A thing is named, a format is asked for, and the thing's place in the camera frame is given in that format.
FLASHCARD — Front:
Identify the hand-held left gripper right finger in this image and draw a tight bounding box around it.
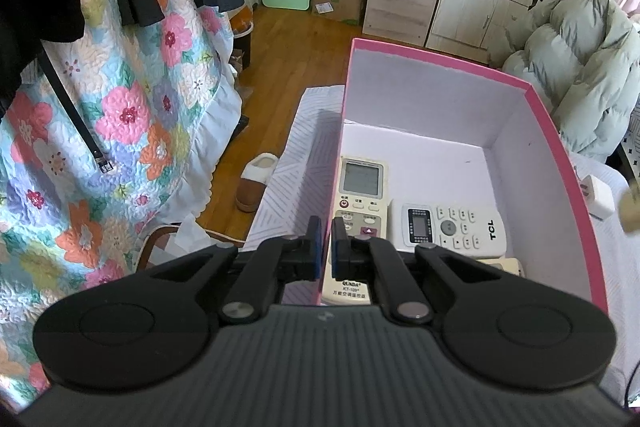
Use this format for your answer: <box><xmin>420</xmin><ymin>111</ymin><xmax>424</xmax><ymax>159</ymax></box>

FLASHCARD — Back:
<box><xmin>331</xmin><ymin>217</ymin><xmax>501</xmax><ymax>325</ymax></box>

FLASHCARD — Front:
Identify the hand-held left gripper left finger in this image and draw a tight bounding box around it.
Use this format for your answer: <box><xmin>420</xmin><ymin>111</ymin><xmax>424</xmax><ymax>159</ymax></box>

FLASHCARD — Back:
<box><xmin>150</xmin><ymin>216</ymin><xmax>322</xmax><ymax>327</ymax></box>

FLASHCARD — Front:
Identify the white remote control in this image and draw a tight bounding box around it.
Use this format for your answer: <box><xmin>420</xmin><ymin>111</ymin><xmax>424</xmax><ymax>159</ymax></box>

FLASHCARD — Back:
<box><xmin>389</xmin><ymin>198</ymin><xmax>507</xmax><ymax>259</ymax></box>

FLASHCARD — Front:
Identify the pink cardboard box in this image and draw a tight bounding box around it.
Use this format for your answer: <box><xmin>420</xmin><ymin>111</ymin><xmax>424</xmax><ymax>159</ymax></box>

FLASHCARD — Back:
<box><xmin>316</xmin><ymin>38</ymin><xmax>608</xmax><ymax>313</ymax></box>

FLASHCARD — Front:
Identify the white charger plug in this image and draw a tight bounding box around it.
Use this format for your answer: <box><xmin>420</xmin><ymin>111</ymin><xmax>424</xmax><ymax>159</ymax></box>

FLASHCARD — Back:
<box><xmin>577</xmin><ymin>174</ymin><xmax>615</xmax><ymax>220</ymax></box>

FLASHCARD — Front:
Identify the brown fleece slipper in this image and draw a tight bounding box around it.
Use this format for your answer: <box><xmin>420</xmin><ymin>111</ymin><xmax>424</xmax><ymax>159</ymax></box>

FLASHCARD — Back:
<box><xmin>235</xmin><ymin>153</ymin><xmax>279</xmax><ymax>214</ymax></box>

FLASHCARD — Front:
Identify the floral quilt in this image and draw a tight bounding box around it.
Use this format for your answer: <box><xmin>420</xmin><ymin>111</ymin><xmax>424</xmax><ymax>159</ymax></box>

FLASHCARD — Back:
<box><xmin>0</xmin><ymin>0</ymin><xmax>246</xmax><ymax>408</ymax></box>

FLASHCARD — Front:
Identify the brown cardboard box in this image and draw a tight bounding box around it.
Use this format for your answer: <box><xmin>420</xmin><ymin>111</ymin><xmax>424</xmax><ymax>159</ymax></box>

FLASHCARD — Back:
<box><xmin>311</xmin><ymin>0</ymin><xmax>368</xmax><ymax>26</ymax></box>

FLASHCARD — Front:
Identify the black belt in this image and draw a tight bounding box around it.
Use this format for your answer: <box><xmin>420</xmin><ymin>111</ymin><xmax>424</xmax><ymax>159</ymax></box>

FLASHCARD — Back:
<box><xmin>37</xmin><ymin>42</ymin><xmax>113</xmax><ymax>175</ymax></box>

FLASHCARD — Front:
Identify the grey puffer jacket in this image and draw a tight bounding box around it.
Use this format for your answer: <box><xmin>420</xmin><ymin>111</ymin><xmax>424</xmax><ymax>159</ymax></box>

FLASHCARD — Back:
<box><xmin>501</xmin><ymin>0</ymin><xmax>640</xmax><ymax>162</ymax></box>

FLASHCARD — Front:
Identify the black jacket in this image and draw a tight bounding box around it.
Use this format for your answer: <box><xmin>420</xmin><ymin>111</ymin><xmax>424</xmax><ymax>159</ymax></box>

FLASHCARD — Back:
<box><xmin>0</xmin><ymin>0</ymin><xmax>86</xmax><ymax>108</ymax></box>

